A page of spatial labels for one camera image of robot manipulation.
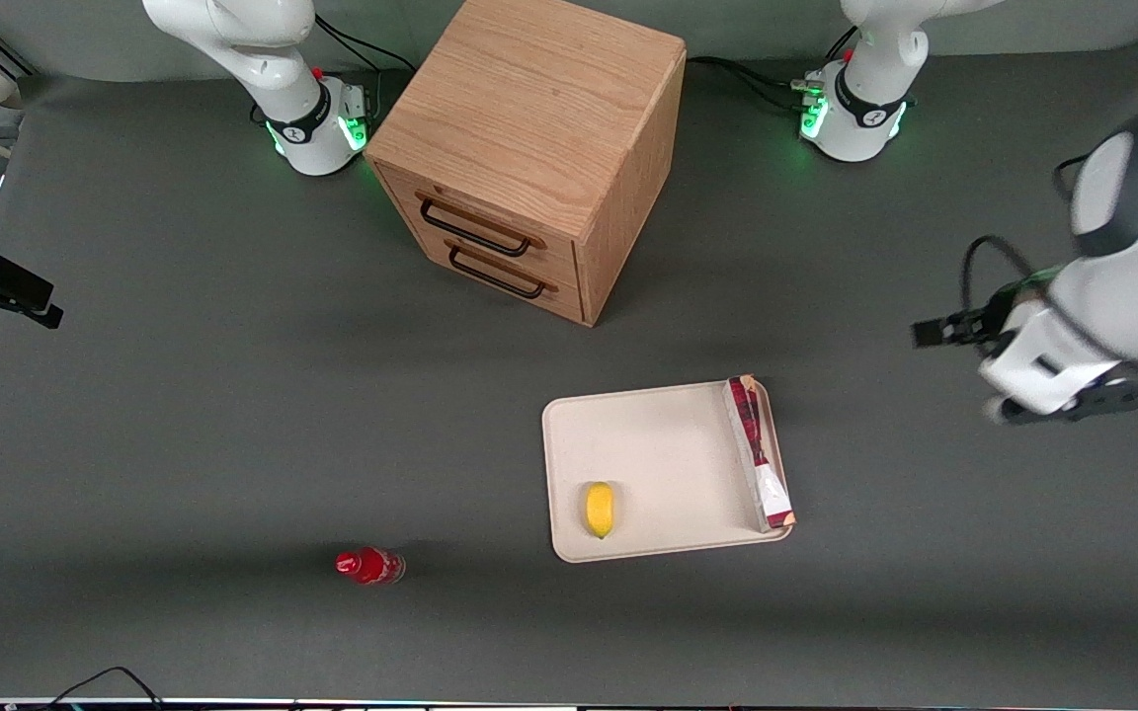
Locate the yellow lemon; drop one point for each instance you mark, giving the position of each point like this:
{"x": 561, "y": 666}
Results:
{"x": 600, "y": 509}

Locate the wooden drawer cabinet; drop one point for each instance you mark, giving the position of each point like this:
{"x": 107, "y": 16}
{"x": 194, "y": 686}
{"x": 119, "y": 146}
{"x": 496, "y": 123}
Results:
{"x": 529, "y": 109}

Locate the red cookie box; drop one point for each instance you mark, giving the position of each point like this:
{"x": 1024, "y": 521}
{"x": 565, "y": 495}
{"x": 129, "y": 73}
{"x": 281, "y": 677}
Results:
{"x": 755, "y": 439}

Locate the beige plastic tray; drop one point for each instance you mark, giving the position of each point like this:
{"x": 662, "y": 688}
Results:
{"x": 668, "y": 464}

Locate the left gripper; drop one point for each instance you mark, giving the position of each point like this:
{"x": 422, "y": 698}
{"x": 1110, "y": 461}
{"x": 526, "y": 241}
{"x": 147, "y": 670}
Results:
{"x": 982, "y": 324}

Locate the wooden drawer front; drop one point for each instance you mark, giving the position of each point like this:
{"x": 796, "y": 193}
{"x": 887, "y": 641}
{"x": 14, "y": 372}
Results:
{"x": 510, "y": 281}
{"x": 490, "y": 232}

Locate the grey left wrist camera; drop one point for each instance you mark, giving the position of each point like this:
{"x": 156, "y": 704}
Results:
{"x": 1102, "y": 398}

